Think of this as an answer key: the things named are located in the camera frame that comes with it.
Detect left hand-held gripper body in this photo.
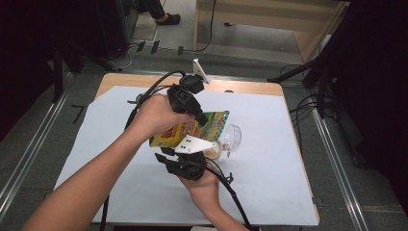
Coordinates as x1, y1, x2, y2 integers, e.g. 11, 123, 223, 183
166, 58, 211, 115

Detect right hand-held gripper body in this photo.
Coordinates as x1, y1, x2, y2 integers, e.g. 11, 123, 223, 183
165, 135, 217, 181

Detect yellow food packet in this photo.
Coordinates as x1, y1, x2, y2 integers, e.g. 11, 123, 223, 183
148, 110, 231, 149

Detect clear glass jar with lid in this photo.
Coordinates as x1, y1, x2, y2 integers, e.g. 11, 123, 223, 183
202, 123, 242, 163

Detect person's right hand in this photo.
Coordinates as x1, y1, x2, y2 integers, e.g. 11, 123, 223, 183
179, 171, 222, 208

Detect person's left hand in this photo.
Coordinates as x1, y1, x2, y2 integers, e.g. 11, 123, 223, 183
129, 94, 195, 143

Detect white paper sheet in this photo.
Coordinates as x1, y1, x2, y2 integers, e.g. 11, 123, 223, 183
54, 85, 320, 226

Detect black cabinet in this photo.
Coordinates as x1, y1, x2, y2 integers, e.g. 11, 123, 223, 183
94, 0, 140, 61

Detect black stand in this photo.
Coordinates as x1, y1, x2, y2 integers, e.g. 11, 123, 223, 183
52, 38, 123, 104
268, 47, 354, 119

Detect light wooden shelf unit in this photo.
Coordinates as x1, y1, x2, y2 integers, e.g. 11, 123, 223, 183
192, 0, 350, 64

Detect dark curtain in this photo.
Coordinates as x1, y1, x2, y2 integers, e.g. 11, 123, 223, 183
320, 0, 408, 210
0, 0, 97, 142

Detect metal floor rail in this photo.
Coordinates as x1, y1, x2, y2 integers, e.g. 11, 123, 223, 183
121, 67, 270, 84
310, 107, 370, 231
0, 72, 74, 215

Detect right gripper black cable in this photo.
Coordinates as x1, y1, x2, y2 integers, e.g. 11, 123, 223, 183
204, 158, 254, 231

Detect thin white floor cable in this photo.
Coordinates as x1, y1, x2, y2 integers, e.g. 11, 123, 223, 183
116, 43, 140, 70

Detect hanging black cable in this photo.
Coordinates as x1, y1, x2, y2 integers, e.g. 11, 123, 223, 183
191, 0, 217, 54

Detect black floor cables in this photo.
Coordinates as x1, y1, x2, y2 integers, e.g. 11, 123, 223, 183
280, 64, 331, 145

